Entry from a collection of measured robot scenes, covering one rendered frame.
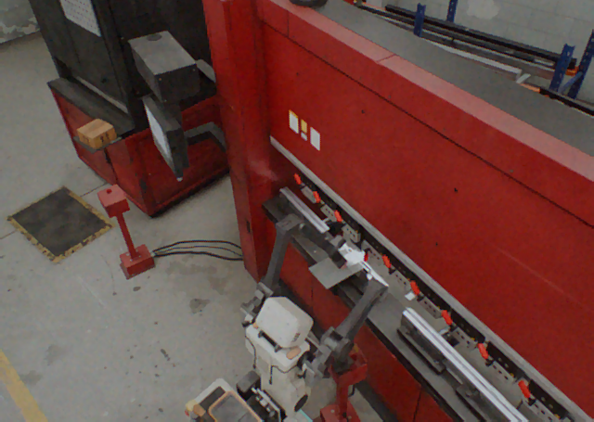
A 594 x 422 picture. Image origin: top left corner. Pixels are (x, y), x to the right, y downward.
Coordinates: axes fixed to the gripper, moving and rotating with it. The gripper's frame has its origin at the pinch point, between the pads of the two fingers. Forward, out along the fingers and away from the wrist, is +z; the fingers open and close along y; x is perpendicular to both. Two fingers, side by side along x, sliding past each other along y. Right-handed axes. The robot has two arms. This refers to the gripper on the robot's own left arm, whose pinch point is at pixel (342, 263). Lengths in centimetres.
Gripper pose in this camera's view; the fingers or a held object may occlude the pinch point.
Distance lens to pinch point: 296.5
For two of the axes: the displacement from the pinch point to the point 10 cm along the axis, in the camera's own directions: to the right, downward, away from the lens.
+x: -7.2, 6.9, -0.5
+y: -5.6, -5.5, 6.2
